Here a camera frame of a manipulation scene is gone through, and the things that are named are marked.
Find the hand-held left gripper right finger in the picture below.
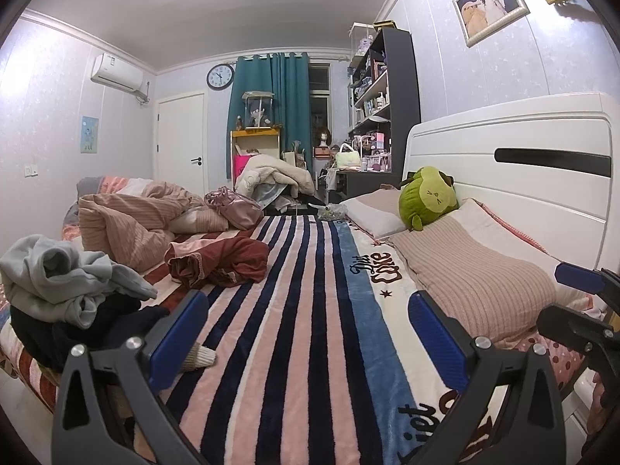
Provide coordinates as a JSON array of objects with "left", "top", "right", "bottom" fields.
[{"left": 408, "top": 291, "right": 582, "bottom": 465}]

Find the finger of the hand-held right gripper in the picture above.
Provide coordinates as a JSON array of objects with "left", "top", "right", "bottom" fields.
[
  {"left": 537, "top": 303, "right": 620, "bottom": 366},
  {"left": 555, "top": 262, "right": 620, "bottom": 297}
]

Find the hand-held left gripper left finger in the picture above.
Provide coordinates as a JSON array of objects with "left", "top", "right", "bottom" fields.
[{"left": 51, "top": 289, "right": 210, "bottom": 465}]

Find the light grey sweatshirt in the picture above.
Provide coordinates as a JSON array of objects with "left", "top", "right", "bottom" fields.
[{"left": 0, "top": 234, "right": 158, "bottom": 329}]

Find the beige sock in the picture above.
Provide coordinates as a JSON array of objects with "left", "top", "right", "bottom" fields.
[{"left": 181, "top": 341, "right": 218, "bottom": 374}]

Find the polka dot bed sheet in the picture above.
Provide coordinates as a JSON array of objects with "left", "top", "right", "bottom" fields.
[{"left": 511, "top": 332, "right": 613, "bottom": 400}]

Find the large ribbed beige pillow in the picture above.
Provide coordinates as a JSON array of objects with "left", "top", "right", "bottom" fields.
[{"left": 387, "top": 198, "right": 599, "bottom": 350}]

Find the dark navy garment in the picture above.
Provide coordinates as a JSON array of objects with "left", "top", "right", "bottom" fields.
[{"left": 10, "top": 292, "right": 171, "bottom": 375}]

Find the red-brown garment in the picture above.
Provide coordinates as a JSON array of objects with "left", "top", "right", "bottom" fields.
[{"left": 165, "top": 236, "right": 270, "bottom": 289}]

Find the pink striped quilt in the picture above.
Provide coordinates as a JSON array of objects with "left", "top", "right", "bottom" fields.
[{"left": 77, "top": 177, "right": 229, "bottom": 273}]

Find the striped plush blanket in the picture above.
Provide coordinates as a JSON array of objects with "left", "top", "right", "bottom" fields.
[{"left": 123, "top": 213, "right": 514, "bottom": 465}]

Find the pink satin garment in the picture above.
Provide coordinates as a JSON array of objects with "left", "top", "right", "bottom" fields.
[{"left": 203, "top": 186, "right": 265, "bottom": 230}]

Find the green plush toy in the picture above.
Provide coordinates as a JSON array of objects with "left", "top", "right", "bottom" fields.
[{"left": 398, "top": 165, "right": 460, "bottom": 232}]

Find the small ribbed pink pillow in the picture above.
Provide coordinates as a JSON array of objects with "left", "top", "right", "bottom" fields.
[{"left": 339, "top": 189, "right": 408, "bottom": 239}]

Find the white bed headboard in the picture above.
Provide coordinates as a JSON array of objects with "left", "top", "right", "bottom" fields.
[{"left": 402, "top": 92, "right": 620, "bottom": 272}]

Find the clear plastic bag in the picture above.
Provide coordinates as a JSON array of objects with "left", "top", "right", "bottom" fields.
[{"left": 317, "top": 203, "right": 349, "bottom": 222}]

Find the dark desk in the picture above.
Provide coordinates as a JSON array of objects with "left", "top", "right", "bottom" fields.
[{"left": 333, "top": 167, "right": 406, "bottom": 205}]

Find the beige duvet pile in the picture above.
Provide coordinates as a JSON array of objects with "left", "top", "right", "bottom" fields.
[{"left": 235, "top": 153, "right": 317, "bottom": 200}]

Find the white door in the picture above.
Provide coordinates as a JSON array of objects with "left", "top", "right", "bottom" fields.
[{"left": 153, "top": 92, "right": 207, "bottom": 191}]

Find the light green handbag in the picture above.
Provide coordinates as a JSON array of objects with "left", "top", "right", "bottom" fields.
[{"left": 334, "top": 143, "right": 363, "bottom": 168}]

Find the yellow shelf unit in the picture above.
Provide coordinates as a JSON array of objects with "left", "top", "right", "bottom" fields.
[{"left": 229, "top": 128, "right": 283, "bottom": 181}]

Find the doll display case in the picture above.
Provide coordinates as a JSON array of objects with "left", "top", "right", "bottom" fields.
[{"left": 241, "top": 90, "right": 275, "bottom": 131}]

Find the teal curtain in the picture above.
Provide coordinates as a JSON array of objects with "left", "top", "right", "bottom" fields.
[{"left": 227, "top": 52, "right": 313, "bottom": 180}]

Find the dark bookshelf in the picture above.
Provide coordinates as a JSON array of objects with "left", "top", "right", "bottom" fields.
[{"left": 346, "top": 26, "right": 422, "bottom": 178}]

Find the white air conditioner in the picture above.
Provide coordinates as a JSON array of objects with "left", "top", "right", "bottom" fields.
[{"left": 90, "top": 53, "right": 151, "bottom": 103}]

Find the window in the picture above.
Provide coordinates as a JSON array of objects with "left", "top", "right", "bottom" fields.
[{"left": 308, "top": 63, "right": 331, "bottom": 127}]

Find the clear display box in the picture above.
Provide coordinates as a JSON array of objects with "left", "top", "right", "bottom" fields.
[{"left": 347, "top": 22, "right": 378, "bottom": 55}]

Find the small blue wall poster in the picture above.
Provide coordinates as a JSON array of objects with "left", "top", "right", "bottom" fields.
[{"left": 80, "top": 116, "right": 100, "bottom": 155}]

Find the round wall clock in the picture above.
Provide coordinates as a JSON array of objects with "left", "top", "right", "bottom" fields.
[{"left": 207, "top": 64, "right": 235, "bottom": 91}]

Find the framed wall picture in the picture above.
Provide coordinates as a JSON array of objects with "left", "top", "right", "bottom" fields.
[{"left": 452, "top": 0, "right": 532, "bottom": 48}]

